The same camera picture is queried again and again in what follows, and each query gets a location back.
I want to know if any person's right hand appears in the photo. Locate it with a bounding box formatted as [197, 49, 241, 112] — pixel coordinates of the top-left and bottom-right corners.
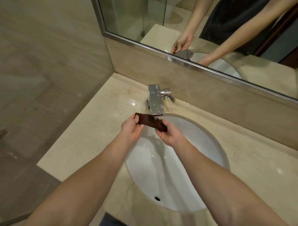
[155, 119, 187, 148]

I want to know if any person's left hand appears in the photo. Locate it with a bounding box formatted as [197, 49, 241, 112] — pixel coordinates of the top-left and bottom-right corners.
[121, 114, 146, 143]

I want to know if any dark brown cloth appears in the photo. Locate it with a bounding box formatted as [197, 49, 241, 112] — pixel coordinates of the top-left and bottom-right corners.
[135, 113, 168, 133]

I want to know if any person's left forearm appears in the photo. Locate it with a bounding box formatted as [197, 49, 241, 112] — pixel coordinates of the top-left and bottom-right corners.
[22, 134, 140, 226]

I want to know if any person's right forearm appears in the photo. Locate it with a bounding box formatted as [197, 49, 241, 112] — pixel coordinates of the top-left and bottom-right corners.
[171, 139, 290, 226]

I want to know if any chrome square faucet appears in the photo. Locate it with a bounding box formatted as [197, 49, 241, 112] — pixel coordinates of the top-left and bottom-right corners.
[146, 84, 164, 116]

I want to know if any white oval sink basin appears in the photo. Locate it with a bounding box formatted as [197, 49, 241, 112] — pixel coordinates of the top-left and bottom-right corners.
[124, 113, 230, 213]

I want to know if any chrome faucet lever handle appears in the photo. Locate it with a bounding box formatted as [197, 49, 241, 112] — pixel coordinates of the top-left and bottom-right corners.
[161, 88, 176, 103]

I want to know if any metal framed wall mirror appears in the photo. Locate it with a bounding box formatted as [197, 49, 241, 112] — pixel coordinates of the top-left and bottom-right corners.
[91, 0, 298, 104]

